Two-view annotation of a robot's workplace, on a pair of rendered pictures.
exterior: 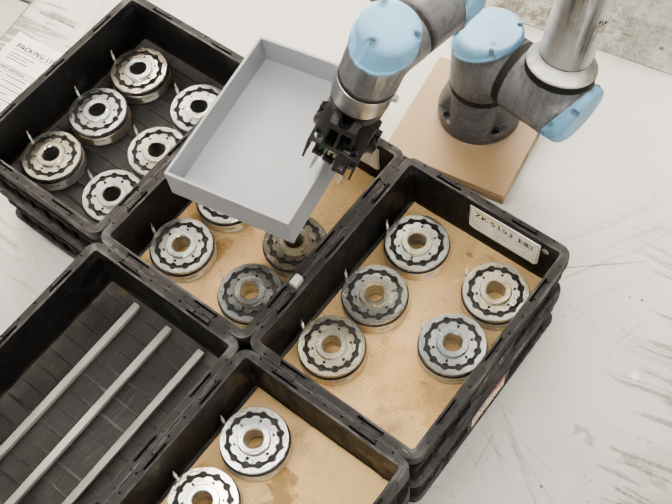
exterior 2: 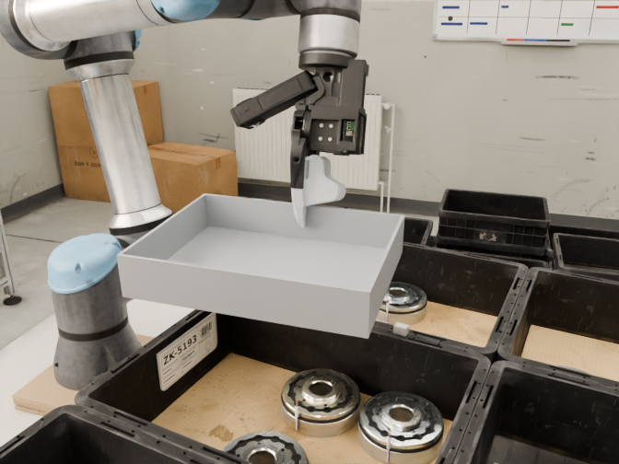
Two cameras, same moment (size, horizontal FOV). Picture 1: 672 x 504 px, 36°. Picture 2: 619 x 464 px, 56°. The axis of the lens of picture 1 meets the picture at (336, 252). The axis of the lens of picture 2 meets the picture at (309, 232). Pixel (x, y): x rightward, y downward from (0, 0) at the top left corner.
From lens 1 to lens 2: 1.55 m
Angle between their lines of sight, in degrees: 79
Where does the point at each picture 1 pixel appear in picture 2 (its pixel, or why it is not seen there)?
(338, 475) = (547, 353)
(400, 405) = (459, 330)
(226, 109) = (223, 299)
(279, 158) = (294, 266)
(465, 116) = (125, 342)
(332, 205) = (253, 390)
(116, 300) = not seen: outside the picture
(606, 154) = (158, 313)
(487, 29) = (85, 248)
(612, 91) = not seen: hidden behind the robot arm
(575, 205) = not seen: hidden behind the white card
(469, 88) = (119, 304)
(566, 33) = (146, 168)
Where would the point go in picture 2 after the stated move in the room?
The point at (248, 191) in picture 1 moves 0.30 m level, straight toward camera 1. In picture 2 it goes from (347, 279) to (546, 236)
